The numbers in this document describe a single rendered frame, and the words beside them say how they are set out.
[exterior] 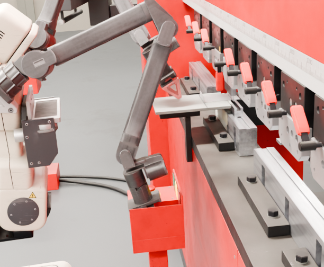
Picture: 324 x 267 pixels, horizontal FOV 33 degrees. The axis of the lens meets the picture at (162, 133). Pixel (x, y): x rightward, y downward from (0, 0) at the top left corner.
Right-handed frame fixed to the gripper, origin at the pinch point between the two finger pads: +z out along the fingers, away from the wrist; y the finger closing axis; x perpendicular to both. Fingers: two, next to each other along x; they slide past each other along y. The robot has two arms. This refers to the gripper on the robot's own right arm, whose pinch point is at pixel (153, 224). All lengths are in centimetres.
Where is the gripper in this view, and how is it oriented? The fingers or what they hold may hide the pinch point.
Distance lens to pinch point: 168.6
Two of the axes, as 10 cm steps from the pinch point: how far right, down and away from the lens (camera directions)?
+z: 3.2, 8.8, 3.4
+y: 9.4, -3.4, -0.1
